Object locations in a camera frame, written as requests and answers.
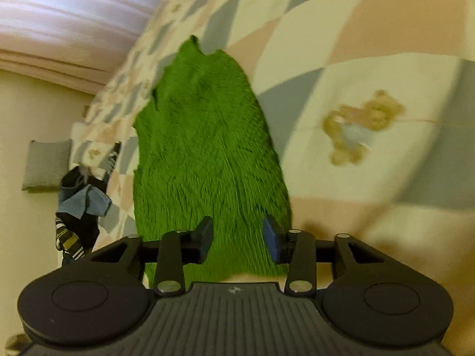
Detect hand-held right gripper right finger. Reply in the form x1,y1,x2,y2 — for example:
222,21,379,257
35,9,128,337
262,215,395,297

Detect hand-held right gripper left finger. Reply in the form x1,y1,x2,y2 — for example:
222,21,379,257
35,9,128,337
88,216,215,297

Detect green knitted sweater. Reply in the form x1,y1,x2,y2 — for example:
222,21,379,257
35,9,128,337
132,35,294,290

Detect pile of dark clothes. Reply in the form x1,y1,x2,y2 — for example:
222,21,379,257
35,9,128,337
55,142,121,265

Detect blue jeans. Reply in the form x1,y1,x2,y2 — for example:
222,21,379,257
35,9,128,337
59,165,113,220

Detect grey pillow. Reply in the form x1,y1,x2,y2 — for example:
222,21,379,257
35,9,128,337
21,139,73,192

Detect pink curtain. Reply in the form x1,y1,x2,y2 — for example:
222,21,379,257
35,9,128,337
0,41,117,94

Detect checkered bear print quilt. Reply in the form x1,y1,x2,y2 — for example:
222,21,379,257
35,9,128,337
69,0,475,297

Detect white sheer curtain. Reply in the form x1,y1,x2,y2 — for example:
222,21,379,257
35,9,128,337
0,0,179,54

